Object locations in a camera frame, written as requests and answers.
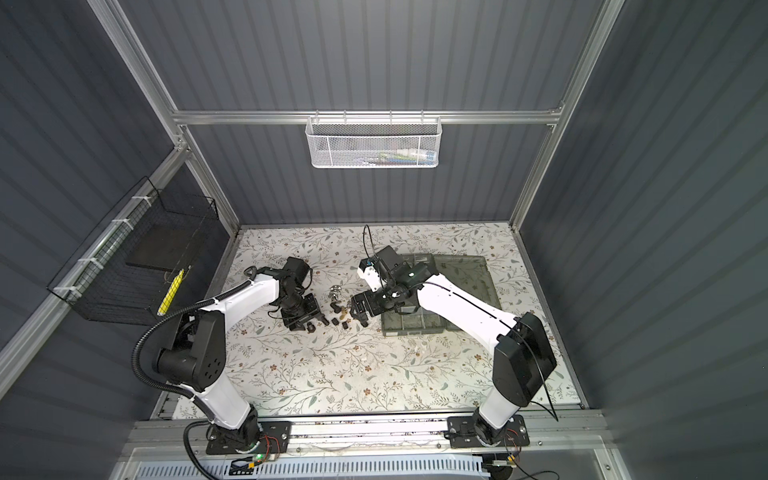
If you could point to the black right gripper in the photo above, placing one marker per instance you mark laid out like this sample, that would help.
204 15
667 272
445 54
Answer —
368 296

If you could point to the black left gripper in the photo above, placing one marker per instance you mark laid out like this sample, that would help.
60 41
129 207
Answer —
314 311

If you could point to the translucent green organizer box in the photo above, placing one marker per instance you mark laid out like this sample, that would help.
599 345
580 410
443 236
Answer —
469 273

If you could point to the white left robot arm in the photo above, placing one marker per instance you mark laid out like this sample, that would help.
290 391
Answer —
194 359

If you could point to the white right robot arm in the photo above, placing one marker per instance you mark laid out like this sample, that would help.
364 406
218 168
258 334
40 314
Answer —
519 347

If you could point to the yellow marker pen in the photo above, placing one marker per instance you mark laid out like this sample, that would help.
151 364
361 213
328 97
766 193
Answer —
168 298

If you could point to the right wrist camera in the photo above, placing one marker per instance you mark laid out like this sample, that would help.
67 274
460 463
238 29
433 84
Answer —
382 269

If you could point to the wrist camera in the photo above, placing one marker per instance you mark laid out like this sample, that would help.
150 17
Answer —
299 272
382 269

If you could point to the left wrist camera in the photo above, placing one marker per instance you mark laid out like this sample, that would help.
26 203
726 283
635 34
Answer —
299 272

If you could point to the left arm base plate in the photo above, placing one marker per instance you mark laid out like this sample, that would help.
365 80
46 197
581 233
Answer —
254 437

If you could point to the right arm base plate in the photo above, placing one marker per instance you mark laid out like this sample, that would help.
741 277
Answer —
472 431

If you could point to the white wire mesh basket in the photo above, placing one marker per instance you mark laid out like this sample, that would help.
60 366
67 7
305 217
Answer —
374 145

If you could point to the black wire basket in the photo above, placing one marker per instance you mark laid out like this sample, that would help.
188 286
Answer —
123 276

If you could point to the aluminium front rail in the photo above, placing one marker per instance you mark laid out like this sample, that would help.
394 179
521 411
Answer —
384 433

